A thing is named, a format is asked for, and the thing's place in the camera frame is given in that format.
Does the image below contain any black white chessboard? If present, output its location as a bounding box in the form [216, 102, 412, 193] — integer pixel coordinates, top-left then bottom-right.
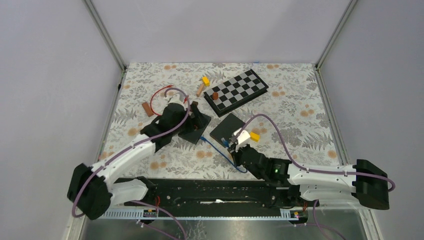
[203, 69, 269, 117]

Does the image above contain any right aluminium frame post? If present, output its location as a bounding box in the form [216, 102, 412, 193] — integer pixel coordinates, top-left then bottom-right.
[315, 0, 359, 70]

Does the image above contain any yellow block on mat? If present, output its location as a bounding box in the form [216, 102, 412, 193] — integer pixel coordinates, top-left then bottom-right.
[249, 132, 261, 142]

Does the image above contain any floral table mat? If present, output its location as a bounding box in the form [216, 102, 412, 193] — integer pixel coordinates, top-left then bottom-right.
[99, 63, 339, 180]

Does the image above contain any brown round chess piece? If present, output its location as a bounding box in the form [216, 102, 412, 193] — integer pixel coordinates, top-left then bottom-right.
[211, 92, 219, 101]

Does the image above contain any aluminium frame post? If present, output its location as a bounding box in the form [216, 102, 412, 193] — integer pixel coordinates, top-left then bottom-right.
[315, 0, 359, 70]
[82, 0, 127, 72]

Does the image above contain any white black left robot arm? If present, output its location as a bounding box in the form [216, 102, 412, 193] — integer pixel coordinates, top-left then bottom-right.
[67, 102, 190, 220]

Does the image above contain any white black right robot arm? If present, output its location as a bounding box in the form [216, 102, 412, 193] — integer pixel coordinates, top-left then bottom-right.
[228, 144, 390, 210]

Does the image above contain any yellow block near chessboard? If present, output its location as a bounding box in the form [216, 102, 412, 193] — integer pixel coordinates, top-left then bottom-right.
[202, 76, 210, 87]

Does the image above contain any black network switch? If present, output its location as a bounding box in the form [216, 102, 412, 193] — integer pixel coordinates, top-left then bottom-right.
[209, 113, 245, 147]
[178, 113, 212, 145]

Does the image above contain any light wooden block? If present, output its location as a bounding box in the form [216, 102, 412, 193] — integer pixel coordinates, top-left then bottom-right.
[195, 83, 205, 97]

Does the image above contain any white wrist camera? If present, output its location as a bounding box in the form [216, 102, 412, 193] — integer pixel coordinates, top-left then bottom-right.
[165, 93, 186, 106]
[230, 128, 251, 147]

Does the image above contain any reddish brown wooden block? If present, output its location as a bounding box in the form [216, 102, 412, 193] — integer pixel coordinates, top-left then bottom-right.
[142, 102, 154, 117]

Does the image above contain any red cable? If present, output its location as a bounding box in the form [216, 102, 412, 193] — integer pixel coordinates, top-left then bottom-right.
[149, 85, 190, 117]

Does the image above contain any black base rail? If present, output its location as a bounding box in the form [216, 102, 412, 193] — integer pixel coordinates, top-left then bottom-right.
[138, 176, 314, 218]

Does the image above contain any blue ethernet cable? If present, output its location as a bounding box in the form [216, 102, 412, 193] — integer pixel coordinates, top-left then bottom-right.
[200, 136, 249, 174]

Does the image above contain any left aluminium frame post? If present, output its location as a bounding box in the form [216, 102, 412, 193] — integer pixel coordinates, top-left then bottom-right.
[82, 0, 127, 72]

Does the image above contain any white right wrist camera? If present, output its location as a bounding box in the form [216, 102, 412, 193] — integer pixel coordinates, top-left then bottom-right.
[230, 128, 251, 147]

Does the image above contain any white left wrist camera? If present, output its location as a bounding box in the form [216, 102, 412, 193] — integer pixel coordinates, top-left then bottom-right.
[165, 93, 186, 106]

